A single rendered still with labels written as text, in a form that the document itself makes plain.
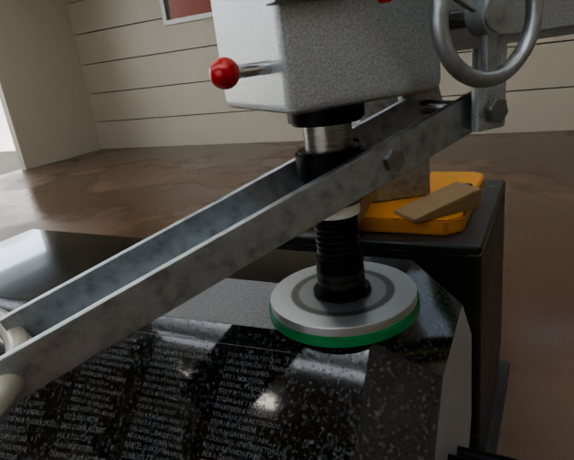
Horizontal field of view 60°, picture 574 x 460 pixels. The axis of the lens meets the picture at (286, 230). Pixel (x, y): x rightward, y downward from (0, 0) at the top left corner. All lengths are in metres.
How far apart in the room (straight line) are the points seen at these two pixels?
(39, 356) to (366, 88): 0.44
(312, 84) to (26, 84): 8.74
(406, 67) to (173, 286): 0.35
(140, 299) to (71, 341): 0.08
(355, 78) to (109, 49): 8.90
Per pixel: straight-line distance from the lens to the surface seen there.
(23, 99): 9.11
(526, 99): 6.67
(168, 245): 0.67
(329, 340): 0.65
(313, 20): 0.53
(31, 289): 1.07
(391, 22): 0.58
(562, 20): 0.78
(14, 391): 0.58
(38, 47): 9.45
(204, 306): 0.81
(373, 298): 0.71
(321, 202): 0.60
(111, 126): 9.67
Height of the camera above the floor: 1.20
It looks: 19 degrees down
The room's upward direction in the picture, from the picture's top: 7 degrees counter-clockwise
